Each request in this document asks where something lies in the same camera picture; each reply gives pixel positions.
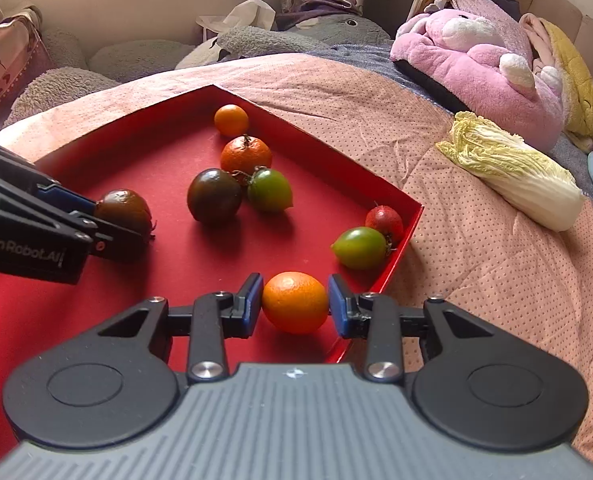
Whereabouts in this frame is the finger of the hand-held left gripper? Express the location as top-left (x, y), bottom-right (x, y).
top-left (0, 132), bottom-right (97, 216)
top-left (0, 175), bottom-right (152, 263)

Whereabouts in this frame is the yellow plush toy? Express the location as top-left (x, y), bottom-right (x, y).
top-left (539, 17), bottom-right (593, 153)

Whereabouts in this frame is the mandarin with stem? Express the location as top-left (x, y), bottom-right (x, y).
top-left (220, 134), bottom-right (273, 178)

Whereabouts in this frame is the large dark tomato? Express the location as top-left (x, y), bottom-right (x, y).
top-left (187, 168), bottom-right (244, 226)

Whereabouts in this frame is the small smooth orange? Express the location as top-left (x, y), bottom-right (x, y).
top-left (214, 104), bottom-right (250, 138)

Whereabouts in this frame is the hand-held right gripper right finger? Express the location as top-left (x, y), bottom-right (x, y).
top-left (327, 273), bottom-right (494, 382)

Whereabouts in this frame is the beige padded headboard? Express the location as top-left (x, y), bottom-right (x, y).
top-left (476, 0), bottom-right (593, 61)

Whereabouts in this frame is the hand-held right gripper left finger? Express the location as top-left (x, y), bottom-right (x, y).
top-left (98, 273), bottom-right (266, 383)

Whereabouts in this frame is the dark brown tomato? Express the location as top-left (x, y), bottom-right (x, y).
top-left (95, 189), bottom-right (156, 241)

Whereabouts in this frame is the pink dotted quilt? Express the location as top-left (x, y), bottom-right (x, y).
top-left (0, 52), bottom-right (593, 471)

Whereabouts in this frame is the small red tomato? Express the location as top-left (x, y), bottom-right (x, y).
top-left (365, 203), bottom-right (405, 246)

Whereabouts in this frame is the grey plush toy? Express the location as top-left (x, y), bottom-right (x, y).
top-left (4, 10), bottom-right (392, 128)

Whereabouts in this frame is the red cardboard tray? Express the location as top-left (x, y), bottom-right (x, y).
top-left (0, 84), bottom-right (424, 468)

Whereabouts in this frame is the pink floral pillow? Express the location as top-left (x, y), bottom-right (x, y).
top-left (0, 7), bottom-right (52, 126)

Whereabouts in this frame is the napa cabbage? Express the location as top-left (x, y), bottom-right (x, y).
top-left (435, 111), bottom-right (587, 233)

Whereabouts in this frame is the pink plush toy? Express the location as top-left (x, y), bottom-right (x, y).
top-left (390, 0), bottom-right (564, 153)

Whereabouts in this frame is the green tomato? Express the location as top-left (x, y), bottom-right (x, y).
top-left (247, 167), bottom-right (294, 213)
top-left (331, 226), bottom-right (394, 270)

